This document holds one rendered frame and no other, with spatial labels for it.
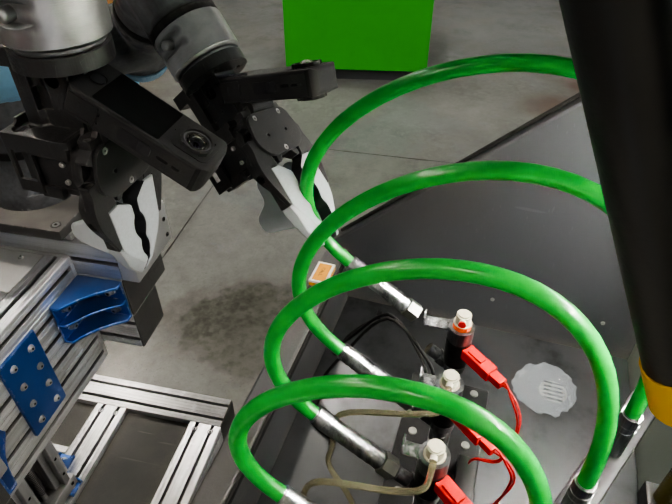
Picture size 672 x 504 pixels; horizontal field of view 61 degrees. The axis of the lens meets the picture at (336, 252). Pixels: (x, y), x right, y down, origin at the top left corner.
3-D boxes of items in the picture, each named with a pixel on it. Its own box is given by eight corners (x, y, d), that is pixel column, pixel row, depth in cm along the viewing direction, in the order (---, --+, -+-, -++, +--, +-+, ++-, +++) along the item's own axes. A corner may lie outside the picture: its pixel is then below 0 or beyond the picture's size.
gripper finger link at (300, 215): (293, 261, 61) (252, 185, 61) (332, 240, 57) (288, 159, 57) (275, 271, 58) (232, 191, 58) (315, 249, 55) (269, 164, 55)
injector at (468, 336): (415, 418, 77) (431, 309, 63) (451, 428, 76) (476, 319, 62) (410, 436, 75) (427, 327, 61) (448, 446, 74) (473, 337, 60)
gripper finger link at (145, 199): (118, 240, 57) (93, 159, 51) (171, 251, 56) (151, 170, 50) (99, 259, 55) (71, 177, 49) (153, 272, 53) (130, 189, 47)
